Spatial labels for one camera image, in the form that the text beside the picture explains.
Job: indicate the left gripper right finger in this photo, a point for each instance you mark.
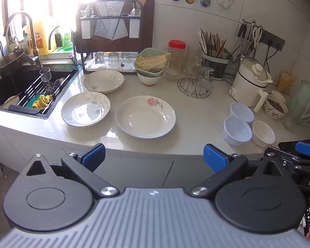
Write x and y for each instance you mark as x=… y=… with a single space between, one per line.
x=227 y=168

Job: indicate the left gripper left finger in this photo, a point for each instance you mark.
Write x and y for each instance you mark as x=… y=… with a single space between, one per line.
x=83 y=167

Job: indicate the translucent plastic bowl front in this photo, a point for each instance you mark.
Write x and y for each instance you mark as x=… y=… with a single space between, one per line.
x=236 y=132

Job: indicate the translucent plastic bowl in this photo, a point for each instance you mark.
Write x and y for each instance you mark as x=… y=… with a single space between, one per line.
x=236 y=132
x=241 y=111

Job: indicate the small white ceramic bowl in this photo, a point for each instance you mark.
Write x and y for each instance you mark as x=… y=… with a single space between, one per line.
x=262 y=134

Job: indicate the white plate grey leaves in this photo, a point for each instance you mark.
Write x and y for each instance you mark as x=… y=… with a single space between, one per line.
x=85 y=109

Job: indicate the chrome kitchen faucet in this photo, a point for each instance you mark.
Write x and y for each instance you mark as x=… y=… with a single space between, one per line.
x=36 y=58

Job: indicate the textured drinking glass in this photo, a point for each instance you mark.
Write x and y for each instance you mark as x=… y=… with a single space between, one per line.
x=290 y=120

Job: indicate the green electric kettle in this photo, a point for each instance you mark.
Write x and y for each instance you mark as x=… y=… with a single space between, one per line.
x=299 y=103

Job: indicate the patterned bowl brown food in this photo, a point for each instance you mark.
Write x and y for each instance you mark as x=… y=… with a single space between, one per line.
x=275 y=105

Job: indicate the yellow dish cloth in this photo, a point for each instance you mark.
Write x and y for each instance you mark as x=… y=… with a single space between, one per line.
x=42 y=102

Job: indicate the upturned glass on rack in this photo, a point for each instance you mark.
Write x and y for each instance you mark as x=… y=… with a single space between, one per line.
x=206 y=84

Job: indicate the black sink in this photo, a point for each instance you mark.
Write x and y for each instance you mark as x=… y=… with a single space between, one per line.
x=21 y=89

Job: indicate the brown snack packet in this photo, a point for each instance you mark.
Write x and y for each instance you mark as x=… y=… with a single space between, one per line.
x=286 y=82

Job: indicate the stemmed wine glass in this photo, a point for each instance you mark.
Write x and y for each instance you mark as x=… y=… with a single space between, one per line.
x=45 y=74

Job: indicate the glass jar red lid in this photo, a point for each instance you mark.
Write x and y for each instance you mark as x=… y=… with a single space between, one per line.
x=177 y=50

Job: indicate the green chopstick holder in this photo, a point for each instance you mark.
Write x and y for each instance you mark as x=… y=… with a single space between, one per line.
x=217 y=65

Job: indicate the white bowl red base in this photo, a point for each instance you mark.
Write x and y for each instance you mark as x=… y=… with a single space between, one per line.
x=148 y=81

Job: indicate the green bowl with noodles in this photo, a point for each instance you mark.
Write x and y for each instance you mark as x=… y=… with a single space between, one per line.
x=151 y=62

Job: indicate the black wok pan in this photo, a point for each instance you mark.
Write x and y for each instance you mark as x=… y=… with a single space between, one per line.
x=13 y=61

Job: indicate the black dish rack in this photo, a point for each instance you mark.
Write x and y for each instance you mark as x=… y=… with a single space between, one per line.
x=109 y=26

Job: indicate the yellow detergent bottle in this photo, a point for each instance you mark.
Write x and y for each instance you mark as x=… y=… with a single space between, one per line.
x=42 y=29

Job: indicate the wire glass drying rack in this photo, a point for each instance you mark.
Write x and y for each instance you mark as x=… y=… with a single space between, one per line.
x=189 y=84

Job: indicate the wall utensil rail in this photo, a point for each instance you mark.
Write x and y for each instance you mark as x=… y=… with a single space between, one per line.
x=254 y=34

